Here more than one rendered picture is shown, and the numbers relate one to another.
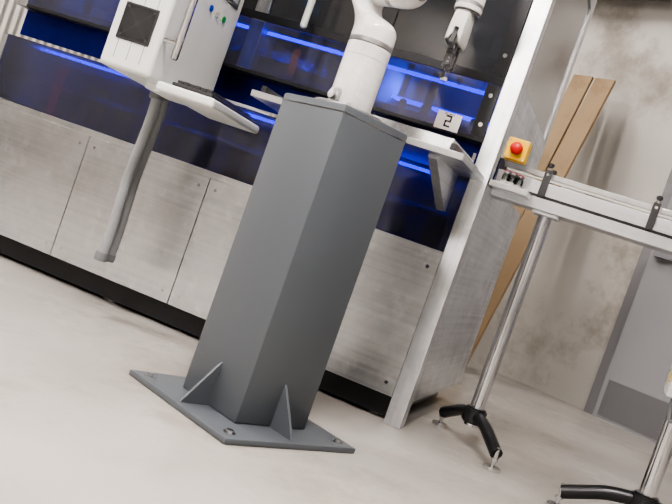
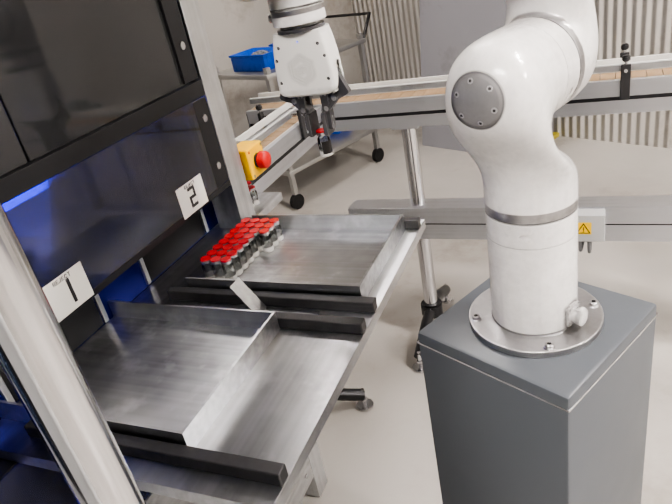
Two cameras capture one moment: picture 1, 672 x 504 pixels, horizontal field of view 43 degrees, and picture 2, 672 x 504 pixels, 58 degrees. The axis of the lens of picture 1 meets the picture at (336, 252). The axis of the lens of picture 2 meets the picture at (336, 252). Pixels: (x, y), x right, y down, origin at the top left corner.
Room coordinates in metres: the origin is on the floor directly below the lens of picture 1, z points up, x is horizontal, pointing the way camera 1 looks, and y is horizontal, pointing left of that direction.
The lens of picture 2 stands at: (2.43, 0.85, 1.41)
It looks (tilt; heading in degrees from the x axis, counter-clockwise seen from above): 27 degrees down; 278
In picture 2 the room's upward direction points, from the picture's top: 12 degrees counter-clockwise
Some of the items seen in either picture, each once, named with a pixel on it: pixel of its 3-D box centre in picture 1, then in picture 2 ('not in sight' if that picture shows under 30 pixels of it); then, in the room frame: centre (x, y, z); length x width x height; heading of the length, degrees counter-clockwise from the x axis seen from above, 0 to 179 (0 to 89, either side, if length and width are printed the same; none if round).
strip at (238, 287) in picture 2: not in sight; (274, 299); (2.67, 0.03, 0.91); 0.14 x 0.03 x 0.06; 160
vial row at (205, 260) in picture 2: not in sight; (229, 248); (2.79, -0.19, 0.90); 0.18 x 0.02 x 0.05; 71
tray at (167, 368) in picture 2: not in sight; (142, 363); (2.86, 0.14, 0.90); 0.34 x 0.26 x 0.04; 161
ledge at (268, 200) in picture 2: (510, 190); (245, 207); (2.82, -0.48, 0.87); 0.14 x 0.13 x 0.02; 161
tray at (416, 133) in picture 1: (423, 144); (299, 253); (2.64, -0.14, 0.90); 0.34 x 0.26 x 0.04; 161
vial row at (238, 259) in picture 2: not in sight; (248, 248); (2.75, -0.18, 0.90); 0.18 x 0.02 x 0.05; 71
